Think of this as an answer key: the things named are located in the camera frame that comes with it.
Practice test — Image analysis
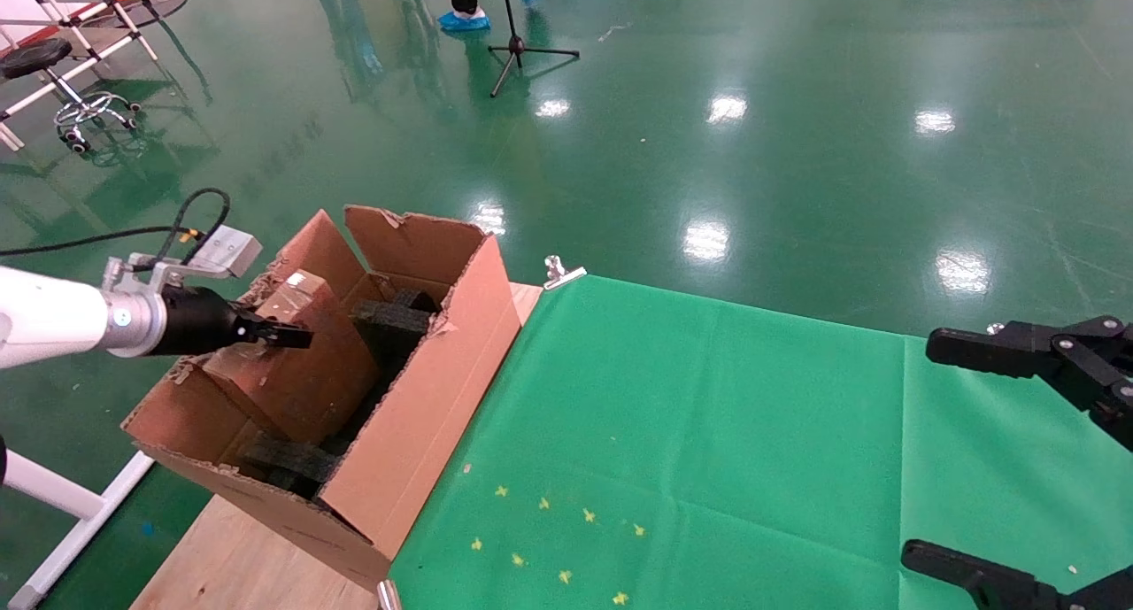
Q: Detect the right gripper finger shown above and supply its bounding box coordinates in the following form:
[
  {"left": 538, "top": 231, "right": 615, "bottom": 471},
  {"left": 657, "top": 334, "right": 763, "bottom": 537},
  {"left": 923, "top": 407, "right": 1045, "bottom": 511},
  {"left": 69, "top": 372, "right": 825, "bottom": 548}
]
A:
[
  {"left": 925, "top": 316, "right": 1133, "bottom": 452},
  {"left": 901, "top": 539, "right": 1133, "bottom": 610}
]

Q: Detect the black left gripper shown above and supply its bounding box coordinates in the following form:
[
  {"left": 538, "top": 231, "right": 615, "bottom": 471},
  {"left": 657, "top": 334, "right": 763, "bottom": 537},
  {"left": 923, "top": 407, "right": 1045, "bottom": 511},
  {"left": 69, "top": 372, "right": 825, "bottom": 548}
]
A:
[{"left": 149, "top": 285, "right": 313, "bottom": 357}]

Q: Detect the brown taped cardboard box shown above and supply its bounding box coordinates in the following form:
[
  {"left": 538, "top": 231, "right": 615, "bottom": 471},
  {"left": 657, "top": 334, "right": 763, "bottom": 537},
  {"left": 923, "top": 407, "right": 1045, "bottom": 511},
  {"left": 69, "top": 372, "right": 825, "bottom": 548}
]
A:
[{"left": 202, "top": 271, "right": 382, "bottom": 444}]

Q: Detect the large open cardboard carton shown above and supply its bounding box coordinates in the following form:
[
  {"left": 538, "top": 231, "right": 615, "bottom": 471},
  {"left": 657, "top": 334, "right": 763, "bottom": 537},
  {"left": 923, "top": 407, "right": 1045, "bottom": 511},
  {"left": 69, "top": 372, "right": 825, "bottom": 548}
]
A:
[{"left": 121, "top": 205, "right": 523, "bottom": 591}]

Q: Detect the green table cloth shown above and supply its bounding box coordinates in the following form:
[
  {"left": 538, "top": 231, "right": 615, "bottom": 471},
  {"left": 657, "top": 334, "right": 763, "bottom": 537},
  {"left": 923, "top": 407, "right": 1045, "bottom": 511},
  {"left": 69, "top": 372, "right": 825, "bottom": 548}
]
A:
[{"left": 388, "top": 274, "right": 1133, "bottom": 610}]

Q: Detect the black round stand base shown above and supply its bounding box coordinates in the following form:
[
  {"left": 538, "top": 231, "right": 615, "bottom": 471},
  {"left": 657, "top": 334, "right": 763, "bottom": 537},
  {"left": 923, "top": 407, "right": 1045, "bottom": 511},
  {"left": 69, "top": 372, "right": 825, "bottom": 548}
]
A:
[{"left": 84, "top": 0, "right": 189, "bottom": 28}]

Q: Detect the white tube rack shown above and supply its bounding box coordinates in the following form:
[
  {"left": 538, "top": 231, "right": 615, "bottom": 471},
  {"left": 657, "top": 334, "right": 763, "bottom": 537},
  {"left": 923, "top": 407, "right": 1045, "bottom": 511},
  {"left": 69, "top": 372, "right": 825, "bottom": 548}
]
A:
[{"left": 0, "top": 0, "right": 160, "bottom": 151}]

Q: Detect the black stool with chrome base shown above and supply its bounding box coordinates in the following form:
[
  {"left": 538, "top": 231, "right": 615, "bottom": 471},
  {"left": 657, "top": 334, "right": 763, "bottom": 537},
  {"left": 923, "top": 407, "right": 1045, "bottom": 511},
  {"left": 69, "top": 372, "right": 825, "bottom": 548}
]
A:
[{"left": 0, "top": 39, "right": 143, "bottom": 155}]

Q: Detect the black tripod stand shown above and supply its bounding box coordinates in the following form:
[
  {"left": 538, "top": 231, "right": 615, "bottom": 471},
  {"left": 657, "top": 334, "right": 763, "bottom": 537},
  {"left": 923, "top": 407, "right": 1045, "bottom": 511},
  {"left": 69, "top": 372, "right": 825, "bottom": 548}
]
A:
[{"left": 489, "top": 0, "right": 581, "bottom": 97}]

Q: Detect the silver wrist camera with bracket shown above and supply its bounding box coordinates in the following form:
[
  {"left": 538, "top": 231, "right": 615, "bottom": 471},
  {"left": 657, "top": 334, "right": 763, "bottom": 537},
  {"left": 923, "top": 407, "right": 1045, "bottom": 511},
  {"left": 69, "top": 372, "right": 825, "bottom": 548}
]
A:
[{"left": 102, "top": 225, "right": 264, "bottom": 297}]

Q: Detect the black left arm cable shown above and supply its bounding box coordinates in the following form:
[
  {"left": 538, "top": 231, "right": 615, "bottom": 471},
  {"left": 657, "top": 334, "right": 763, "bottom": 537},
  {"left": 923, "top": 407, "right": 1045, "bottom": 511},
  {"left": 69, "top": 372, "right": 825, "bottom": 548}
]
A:
[{"left": 0, "top": 188, "right": 231, "bottom": 270}]

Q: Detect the white metal tube frame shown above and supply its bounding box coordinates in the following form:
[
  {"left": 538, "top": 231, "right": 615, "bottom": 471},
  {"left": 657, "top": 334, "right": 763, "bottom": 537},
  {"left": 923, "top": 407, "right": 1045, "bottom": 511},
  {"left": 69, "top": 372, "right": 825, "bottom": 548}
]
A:
[{"left": 0, "top": 446, "right": 156, "bottom": 610}]

